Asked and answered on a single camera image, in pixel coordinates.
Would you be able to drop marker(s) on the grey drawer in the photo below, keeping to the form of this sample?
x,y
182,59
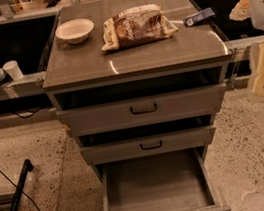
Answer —
x,y
136,112
176,181
148,145

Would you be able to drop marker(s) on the white bowl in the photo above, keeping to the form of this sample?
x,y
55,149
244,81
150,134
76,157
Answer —
x,y
74,31

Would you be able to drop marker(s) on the white paper cup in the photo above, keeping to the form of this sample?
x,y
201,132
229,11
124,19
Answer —
x,y
12,68

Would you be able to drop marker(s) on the black bar stand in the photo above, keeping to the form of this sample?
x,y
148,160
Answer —
x,y
26,168

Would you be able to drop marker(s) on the blue rxbar blueberry bar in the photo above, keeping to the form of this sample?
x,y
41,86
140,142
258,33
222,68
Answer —
x,y
198,17

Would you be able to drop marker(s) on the middle grey drawer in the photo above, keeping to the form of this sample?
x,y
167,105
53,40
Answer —
x,y
148,145

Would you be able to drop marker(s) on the bottom grey drawer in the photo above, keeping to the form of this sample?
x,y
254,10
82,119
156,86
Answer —
x,y
176,181

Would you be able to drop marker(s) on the brown chip bag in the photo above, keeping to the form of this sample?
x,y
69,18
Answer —
x,y
137,26

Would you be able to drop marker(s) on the top grey drawer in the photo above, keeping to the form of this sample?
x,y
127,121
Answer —
x,y
136,112

